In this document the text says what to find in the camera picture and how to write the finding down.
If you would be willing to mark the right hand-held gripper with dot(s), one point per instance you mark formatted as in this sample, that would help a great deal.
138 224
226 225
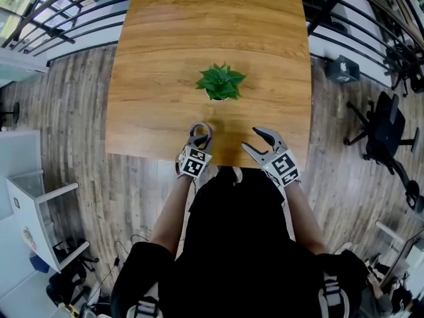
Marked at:
283 167

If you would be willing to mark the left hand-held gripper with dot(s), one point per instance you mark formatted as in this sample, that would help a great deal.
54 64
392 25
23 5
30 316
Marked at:
193 164

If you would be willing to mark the person's right forearm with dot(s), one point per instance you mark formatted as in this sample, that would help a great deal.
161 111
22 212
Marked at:
304 217

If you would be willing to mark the person's left forearm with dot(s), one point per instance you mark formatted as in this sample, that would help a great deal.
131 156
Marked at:
170 220

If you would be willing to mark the green plant in white pot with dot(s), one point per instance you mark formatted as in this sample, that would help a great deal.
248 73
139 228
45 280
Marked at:
220 81

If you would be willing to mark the person in black shirt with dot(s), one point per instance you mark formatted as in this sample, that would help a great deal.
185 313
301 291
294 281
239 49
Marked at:
238 250

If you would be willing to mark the black box with white logo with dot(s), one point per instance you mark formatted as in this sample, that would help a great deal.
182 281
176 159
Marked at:
342 70

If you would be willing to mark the black office chair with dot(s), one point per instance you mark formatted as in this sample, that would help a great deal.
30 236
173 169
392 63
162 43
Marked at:
407 71
384 128

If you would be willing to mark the white desk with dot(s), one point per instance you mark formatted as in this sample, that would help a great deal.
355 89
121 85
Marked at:
30 207
414 253

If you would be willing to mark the white partition panel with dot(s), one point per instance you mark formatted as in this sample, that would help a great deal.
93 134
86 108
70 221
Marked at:
18 164

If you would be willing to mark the blue bin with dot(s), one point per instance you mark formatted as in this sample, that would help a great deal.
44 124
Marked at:
39 263

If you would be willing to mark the black pedestal fan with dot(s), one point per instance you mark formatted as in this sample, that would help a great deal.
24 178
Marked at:
15 113

